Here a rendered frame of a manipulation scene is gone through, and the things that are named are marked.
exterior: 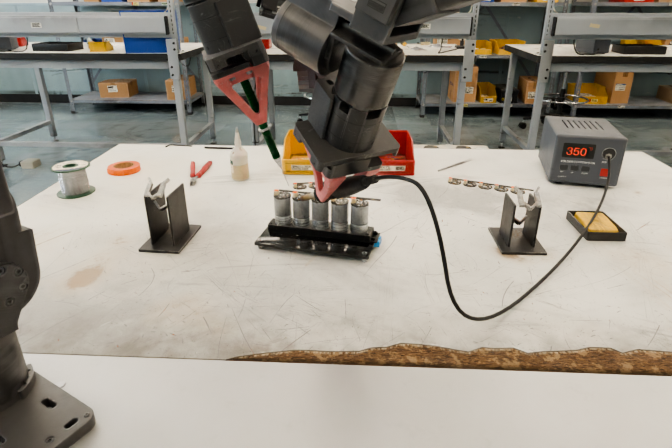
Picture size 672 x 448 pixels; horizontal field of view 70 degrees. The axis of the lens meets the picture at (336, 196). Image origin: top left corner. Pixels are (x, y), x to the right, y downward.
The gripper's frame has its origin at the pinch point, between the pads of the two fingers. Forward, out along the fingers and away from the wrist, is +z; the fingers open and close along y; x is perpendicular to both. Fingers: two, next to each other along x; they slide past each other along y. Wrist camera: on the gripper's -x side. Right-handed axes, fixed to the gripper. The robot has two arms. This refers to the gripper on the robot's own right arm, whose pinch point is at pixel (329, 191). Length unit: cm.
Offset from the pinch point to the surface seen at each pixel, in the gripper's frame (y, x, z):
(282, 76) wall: -182, -342, 242
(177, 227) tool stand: 15.3, -10.8, 14.3
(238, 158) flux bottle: -0.6, -28.3, 21.2
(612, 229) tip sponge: -38.3, 16.8, 1.8
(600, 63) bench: -253, -100, 71
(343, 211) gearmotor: -4.4, -1.1, 6.6
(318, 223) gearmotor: -1.7, -2.2, 9.5
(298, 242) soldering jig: 1.7, -1.0, 11.0
